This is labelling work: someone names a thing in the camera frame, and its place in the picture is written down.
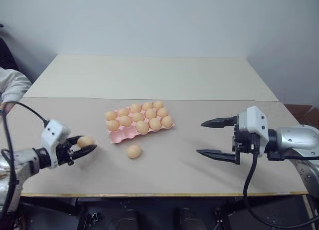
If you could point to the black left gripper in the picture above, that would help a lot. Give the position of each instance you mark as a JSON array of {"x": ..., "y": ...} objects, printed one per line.
[{"x": 63, "y": 154}]

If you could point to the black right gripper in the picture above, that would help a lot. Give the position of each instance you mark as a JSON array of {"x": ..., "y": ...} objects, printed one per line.
[{"x": 243, "y": 141}]

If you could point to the tan egg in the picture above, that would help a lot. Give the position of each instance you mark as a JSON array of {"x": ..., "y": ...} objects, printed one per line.
[
  {"x": 85, "y": 141},
  {"x": 158, "y": 104},
  {"x": 137, "y": 116},
  {"x": 162, "y": 112},
  {"x": 135, "y": 107},
  {"x": 147, "y": 105},
  {"x": 167, "y": 121},
  {"x": 125, "y": 120},
  {"x": 110, "y": 115},
  {"x": 112, "y": 125},
  {"x": 155, "y": 124},
  {"x": 123, "y": 112},
  {"x": 134, "y": 151},
  {"x": 142, "y": 127},
  {"x": 150, "y": 113}
]

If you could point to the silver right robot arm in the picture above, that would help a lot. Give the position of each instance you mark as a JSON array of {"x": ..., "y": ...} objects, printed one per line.
[{"x": 295, "y": 140}]

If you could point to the person's grey sleeved forearm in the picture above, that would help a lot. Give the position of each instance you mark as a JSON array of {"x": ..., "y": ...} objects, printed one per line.
[{"x": 12, "y": 84}]

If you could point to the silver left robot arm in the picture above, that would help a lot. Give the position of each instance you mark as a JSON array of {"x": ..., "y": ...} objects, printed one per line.
[{"x": 23, "y": 158}]

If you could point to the pink egg carton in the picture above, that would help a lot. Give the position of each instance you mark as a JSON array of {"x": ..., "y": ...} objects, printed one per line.
[{"x": 124, "y": 135}]

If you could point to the person's bare hand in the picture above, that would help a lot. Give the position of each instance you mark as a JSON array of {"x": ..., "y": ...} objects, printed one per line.
[{"x": 7, "y": 106}]

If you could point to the dark rounded shape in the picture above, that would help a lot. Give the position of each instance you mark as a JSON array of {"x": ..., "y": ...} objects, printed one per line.
[
  {"x": 129, "y": 218},
  {"x": 185, "y": 218}
]

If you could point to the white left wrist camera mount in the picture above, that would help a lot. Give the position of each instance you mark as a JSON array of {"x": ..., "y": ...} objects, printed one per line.
[{"x": 53, "y": 132}]

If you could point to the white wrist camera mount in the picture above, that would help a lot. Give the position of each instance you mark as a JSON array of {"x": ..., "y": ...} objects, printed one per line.
[
  {"x": 53, "y": 132},
  {"x": 254, "y": 120}
]

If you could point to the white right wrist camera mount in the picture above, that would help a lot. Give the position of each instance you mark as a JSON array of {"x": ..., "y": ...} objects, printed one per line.
[{"x": 254, "y": 120}]

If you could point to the black under-table frame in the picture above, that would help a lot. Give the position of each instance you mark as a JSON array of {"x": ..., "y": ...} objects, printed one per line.
[{"x": 159, "y": 207}]

